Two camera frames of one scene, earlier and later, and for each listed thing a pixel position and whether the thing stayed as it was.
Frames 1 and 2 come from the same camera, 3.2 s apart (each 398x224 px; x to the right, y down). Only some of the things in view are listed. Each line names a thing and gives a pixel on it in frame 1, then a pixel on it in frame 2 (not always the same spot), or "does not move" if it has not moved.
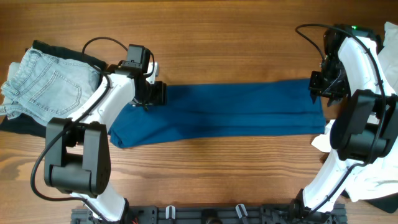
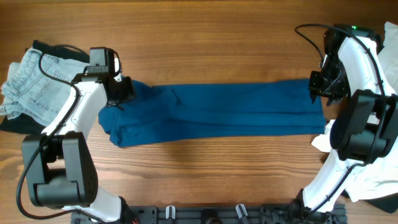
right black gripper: (325, 90) does not move
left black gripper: (160, 97) -> (130, 94)
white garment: (379, 178) does not move
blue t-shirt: (285, 108) does not move
